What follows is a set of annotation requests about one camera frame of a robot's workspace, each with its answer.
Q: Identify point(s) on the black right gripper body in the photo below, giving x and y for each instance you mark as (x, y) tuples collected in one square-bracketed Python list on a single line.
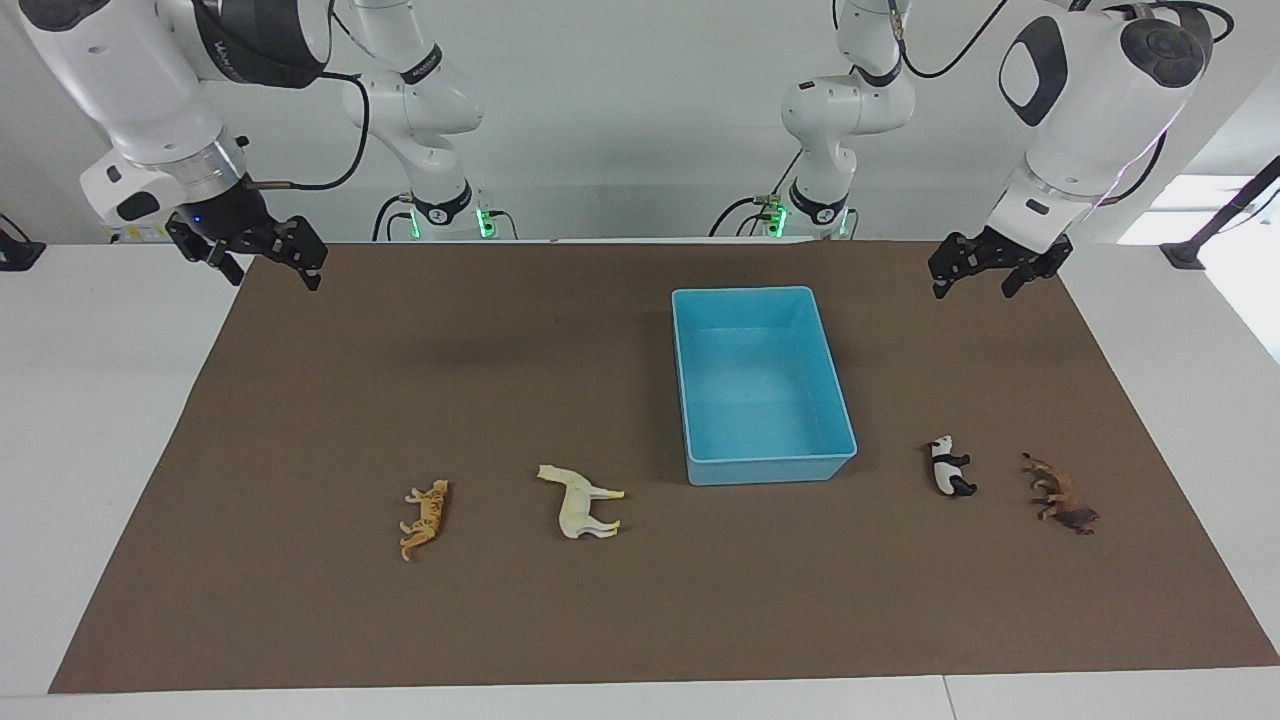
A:
[(225, 218)]

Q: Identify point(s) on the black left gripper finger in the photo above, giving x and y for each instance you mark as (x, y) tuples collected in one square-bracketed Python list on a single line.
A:
[(941, 287), (1013, 282)]

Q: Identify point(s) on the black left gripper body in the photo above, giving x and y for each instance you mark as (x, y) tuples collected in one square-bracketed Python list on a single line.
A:
[(1000, 250)]

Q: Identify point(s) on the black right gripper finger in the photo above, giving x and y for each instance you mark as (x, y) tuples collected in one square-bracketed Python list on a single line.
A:
[(229, 268), (313, 278)]

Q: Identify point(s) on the brown lion toy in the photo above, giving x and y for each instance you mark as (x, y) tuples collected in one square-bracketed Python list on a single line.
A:
[(1060, 492)]

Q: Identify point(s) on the orange tiger toy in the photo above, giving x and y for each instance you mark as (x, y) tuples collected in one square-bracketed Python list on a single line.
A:
[(430, 515)]

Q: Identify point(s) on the cream horse toy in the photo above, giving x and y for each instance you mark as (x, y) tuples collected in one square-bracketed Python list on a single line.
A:
[(578, 505)]

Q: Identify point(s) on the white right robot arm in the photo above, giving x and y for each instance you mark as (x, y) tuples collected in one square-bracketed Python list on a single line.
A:
[(130, 90)]

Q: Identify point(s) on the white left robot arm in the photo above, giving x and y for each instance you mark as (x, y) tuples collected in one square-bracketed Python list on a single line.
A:
[(1090, 100)]

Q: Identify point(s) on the light blue storage box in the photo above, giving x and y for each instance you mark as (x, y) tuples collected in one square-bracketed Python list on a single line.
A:
[(760, 380)]

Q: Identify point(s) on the brown table mat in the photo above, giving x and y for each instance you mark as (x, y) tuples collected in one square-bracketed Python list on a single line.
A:
[(400, 400)]

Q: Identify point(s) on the black white panda toy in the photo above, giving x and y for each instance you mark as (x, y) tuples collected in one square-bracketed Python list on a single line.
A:
[(945, 470)]

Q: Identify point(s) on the black angled stand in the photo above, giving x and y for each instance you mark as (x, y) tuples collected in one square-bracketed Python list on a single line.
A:
[(1215, 225)]

